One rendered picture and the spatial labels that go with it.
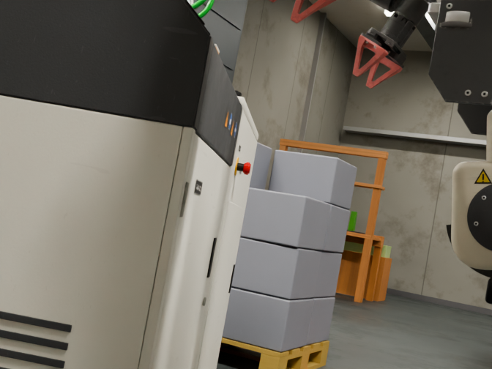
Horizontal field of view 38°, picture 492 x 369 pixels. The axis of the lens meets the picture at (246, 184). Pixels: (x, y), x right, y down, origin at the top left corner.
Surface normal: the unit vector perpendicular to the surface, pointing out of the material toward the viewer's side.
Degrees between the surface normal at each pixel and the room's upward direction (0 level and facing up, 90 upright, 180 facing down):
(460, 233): 90
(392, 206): 90
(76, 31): 90
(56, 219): 90
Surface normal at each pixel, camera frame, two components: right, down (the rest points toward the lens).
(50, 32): -0.07, -0.07
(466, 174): -0.44, -0.13
